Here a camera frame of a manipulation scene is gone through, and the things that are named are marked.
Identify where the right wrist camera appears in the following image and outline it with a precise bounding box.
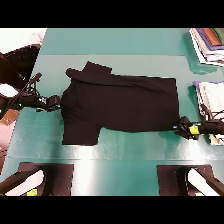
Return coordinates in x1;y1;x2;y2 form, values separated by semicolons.
199;103;215;123

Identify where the purple garment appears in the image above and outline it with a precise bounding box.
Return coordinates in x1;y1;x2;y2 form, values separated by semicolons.
195;27;224;52

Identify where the white garment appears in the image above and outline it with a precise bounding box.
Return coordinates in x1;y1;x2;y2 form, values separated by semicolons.
188;27;224;67

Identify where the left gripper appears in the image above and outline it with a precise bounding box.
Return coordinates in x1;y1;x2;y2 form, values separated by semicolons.
46;94;63;113

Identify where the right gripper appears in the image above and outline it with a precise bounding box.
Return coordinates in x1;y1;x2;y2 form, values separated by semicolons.
174;116;201;141

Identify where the black T-shirt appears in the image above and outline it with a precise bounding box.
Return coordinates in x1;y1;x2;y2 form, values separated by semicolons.
60;60;181;146

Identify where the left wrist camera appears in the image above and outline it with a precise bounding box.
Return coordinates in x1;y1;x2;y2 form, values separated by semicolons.
18;72;43;101

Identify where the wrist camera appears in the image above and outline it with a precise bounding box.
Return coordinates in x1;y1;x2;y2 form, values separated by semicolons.
199;103;215;123
18;72;43;101

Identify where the black garment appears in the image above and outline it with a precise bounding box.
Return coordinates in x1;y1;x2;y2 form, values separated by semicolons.
0;44;42;90

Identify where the orange garment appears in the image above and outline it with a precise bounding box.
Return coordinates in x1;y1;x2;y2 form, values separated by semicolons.
201;27;223;47

